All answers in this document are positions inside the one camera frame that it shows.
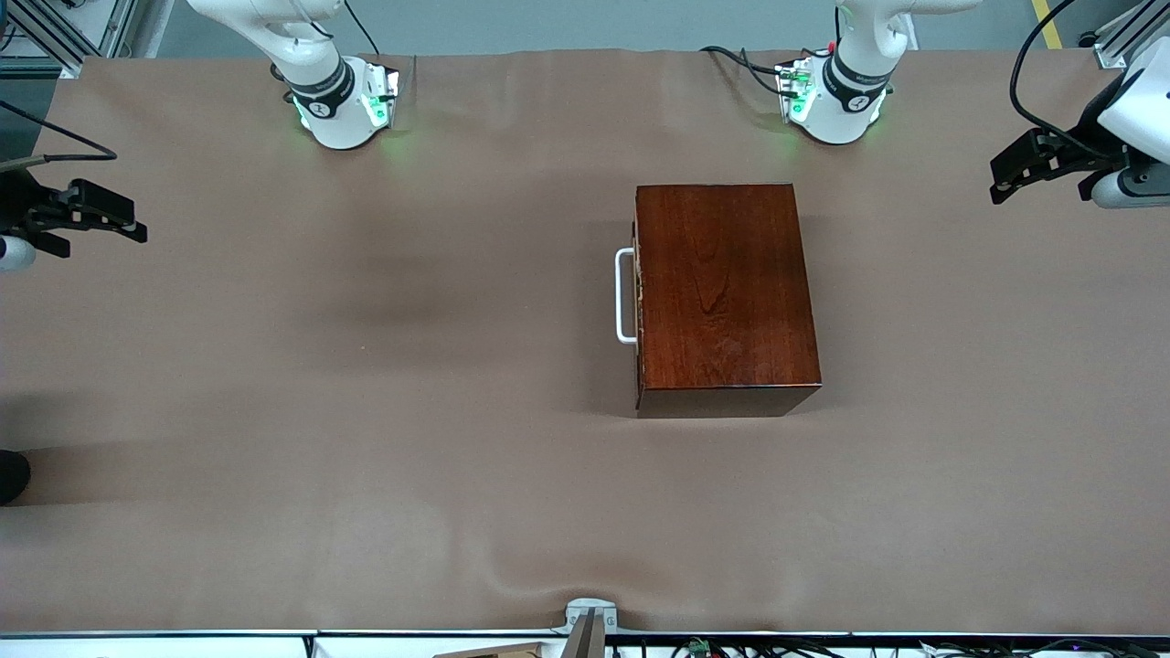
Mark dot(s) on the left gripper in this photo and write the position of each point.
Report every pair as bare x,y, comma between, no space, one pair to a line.
1088,149

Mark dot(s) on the grey metal bracket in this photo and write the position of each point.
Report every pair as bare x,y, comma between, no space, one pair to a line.
591,605

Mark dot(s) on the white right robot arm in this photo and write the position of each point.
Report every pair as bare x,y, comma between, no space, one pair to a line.
283,37

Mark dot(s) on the aluminium frame profile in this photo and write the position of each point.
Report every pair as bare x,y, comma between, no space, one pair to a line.
1129,41
110,23

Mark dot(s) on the aluminium profile post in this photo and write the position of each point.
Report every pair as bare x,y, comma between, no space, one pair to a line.
585,640

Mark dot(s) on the black rounded object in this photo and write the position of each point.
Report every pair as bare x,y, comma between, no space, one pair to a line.
11,475

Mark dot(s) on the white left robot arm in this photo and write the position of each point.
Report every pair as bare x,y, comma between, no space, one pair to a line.
868,37

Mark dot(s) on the brown table cover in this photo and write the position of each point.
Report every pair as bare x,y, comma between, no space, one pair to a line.
457,457

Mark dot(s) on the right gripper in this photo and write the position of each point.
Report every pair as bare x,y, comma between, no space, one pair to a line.
18,205

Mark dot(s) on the white table edge rail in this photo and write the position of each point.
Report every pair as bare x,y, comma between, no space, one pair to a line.
183,644

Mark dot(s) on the dark wooden drawer cabinet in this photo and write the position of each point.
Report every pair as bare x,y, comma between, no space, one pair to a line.
722,292

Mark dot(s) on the yellow floor tape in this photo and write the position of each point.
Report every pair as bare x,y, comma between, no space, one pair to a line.
1047,23

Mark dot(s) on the brown cardboard piece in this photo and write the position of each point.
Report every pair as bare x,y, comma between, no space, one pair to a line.
494,652

